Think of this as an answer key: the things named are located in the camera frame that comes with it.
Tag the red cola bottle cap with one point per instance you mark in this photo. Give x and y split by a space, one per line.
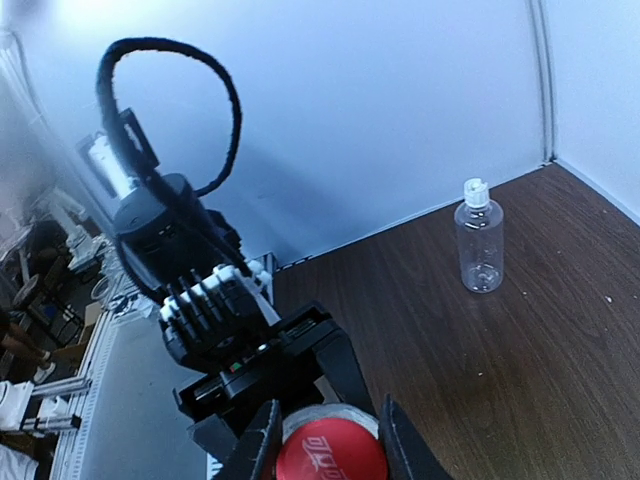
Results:
332 448

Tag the small clear plastic bottle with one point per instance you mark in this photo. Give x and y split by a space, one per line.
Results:
480 242

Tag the clear cola bottle red label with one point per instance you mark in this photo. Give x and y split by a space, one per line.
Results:
317 412

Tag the aluminium right corner post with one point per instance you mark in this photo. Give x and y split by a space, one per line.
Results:
542 41

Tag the aluminium front frame rail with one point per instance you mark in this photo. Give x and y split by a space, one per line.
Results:
81 392

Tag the white flip bottle cap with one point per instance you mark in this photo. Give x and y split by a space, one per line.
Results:
476 193

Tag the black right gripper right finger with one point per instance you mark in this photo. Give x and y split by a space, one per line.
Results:
407 453

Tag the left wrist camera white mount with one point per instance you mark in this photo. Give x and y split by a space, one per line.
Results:
210 323

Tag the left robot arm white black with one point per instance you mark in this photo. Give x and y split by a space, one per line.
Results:
162 232

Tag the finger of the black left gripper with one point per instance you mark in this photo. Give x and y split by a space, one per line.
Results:
221 440
337 360

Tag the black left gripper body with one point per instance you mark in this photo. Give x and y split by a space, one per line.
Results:
286 371

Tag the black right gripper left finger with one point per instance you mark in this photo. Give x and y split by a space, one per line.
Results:
255 455

